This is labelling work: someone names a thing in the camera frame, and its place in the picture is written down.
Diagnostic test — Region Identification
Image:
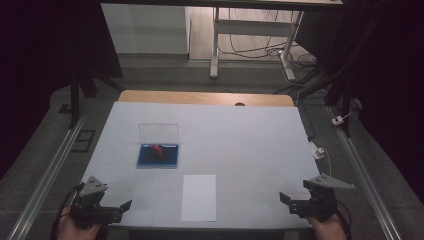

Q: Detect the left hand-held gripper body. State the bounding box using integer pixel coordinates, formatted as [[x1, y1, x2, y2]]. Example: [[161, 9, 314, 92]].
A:
[[69, 175, 123, 230]]

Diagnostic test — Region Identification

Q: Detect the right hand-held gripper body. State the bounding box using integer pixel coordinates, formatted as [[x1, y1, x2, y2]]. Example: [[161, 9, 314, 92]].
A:
[[288, 173, 356, 224]]

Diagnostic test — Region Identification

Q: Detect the blue ink pad case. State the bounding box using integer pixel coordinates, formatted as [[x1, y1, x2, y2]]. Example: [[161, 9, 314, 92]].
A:
[[136, 123, 180, 170]]

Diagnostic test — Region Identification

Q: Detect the red stamp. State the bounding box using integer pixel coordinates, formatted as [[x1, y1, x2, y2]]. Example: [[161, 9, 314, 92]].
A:
[[151, 143, 164, 160]]

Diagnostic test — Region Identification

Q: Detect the person's left hand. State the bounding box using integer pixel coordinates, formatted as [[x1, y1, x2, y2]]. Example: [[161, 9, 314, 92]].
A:
[[56, 206, 105, 240]]

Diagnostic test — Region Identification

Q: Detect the person's right hand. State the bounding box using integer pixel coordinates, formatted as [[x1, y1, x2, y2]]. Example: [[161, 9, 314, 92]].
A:
[[305, 214, 348, 240]]

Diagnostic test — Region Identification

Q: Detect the white power adapter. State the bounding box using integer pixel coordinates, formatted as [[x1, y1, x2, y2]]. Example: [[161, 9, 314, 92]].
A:
[[310, 142, 327, 161]]

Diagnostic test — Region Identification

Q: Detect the white paper sheet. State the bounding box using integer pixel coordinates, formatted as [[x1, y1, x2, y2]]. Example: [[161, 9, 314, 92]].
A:
[[180, 174, 218, 223]]

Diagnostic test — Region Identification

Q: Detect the white plug adapter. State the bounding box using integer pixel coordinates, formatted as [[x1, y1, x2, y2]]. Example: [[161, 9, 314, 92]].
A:
[[331, 109, 354, 127]]

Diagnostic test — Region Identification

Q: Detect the black metal stand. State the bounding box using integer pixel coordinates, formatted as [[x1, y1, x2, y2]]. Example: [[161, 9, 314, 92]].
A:
[[67, 63, 126, 130], [296, 13, 384, 138]]

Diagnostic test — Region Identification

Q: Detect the dark curtain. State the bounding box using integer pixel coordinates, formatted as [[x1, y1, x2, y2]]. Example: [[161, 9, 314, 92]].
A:
[[343, 0, 424, 194], [0, 0, 124, 179]]

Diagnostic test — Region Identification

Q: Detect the white cabinet panel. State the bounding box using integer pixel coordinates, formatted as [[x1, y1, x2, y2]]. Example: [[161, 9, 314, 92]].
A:
[[100, 3, 192, 55]]

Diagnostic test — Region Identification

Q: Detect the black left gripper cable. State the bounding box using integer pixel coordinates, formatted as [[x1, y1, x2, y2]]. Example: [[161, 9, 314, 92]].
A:
[[49, 182, 86, 240]]

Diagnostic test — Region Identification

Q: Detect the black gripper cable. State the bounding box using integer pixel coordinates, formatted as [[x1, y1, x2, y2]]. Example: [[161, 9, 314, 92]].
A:
[[49, 182, 86, 240], [334, 199, 353, 240]]

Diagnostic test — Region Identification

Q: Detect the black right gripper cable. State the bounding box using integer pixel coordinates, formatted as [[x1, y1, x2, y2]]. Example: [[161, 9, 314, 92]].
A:
[[334, 199, 353, 240]]

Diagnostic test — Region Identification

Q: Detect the aluminium rail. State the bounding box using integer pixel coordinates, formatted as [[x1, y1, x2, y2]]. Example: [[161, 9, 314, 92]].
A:
[[327, 105, 403, 240], [5, 99, 94, 240]]

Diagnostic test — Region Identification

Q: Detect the tangle of floor cables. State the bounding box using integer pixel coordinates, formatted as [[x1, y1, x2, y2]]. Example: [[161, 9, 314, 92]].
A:
[[218, 8, 319, 69]]

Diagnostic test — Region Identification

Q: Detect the white desk frame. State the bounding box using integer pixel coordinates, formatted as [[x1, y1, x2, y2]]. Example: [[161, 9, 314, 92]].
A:
[[209, 6, 305, 82]]

